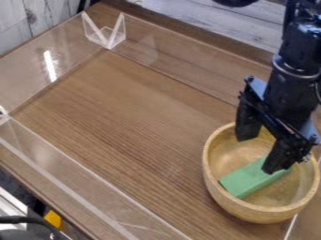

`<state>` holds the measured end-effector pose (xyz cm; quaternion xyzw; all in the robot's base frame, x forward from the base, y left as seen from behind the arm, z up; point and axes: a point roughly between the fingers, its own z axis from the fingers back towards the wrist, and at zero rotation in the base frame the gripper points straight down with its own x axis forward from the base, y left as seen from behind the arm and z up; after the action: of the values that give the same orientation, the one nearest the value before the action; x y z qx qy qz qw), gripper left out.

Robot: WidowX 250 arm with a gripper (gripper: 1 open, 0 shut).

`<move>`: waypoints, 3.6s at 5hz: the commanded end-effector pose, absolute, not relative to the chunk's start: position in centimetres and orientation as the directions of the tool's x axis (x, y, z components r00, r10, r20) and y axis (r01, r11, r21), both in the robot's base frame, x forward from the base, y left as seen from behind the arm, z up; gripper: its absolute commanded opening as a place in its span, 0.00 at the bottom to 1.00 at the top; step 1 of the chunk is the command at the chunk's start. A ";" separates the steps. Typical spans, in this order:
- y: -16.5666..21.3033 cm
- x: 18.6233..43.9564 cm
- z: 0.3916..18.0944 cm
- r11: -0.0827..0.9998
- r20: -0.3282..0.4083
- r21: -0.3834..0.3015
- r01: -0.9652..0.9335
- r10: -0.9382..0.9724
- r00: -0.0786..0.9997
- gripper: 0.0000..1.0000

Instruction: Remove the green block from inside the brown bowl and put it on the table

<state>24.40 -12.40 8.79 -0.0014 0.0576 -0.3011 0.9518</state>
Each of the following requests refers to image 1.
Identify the clear acrylic corner bracket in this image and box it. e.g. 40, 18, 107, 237
80, 12, 127, 50

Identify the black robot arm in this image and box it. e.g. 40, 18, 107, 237
234, 0, 321, 174

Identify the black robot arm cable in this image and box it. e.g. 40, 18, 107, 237
211, 0, 261, 8

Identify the brown wooden bowl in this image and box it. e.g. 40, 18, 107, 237
202, 123, 319, 224

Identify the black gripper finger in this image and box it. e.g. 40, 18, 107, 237
262, 139, 303, 174
234, 98, 262, 142

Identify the green rectangular block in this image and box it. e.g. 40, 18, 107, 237
218, 157, 291, 199

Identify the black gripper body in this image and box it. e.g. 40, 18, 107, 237
237, 59, 321, 163

